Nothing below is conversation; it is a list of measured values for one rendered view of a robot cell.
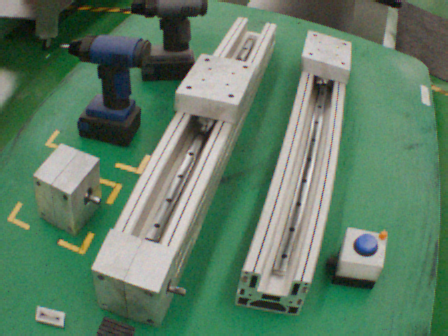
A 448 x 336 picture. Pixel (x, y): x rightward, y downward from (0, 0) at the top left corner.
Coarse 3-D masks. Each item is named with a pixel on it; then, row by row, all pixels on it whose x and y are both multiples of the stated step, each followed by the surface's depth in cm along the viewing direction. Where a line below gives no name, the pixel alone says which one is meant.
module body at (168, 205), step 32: (192, 128) 113; (224, 128) 107; (160, 160) 99; (192, 160) 104; (224, 160) 109; (160, 192) 99; (192, 192) 94; (128, 224) 87; (160, 224) 92; (192, 224) 92
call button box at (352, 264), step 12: (348, 228) 95; (348, 240) 92; (384, 240) 93; (348, 252) 90; (360, 252) 90; (372, 252) 90; (384, 252) 90; (336, 264) 94; (348, 264) 89; (360, 264) 88; (372, 264) 88; (336, 276) 91; (348, 276) 91; (360, 276) 90; (372, 276) 89; (372, 288) 91
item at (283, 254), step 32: (320, 96) 125; (288, 128) 109; (320, 128) 116; (288, 160) 102; (320, 160) 110; (288, 192) 102; (320, 192) 97; (288, 224) 95; (320, 224) 91; (256, 256) 85; (288, 256) 89; (256, 288) 85; (288, 288) 86
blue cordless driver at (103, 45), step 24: (72, 48) 106; (96, 48) 104; (120, 48) 103; (144, 48) 103; (120, 72) 107; (96, 96) 115; (120, 96) 110; (96, 120) 112; (120, 120) 112; (120, 144) 114
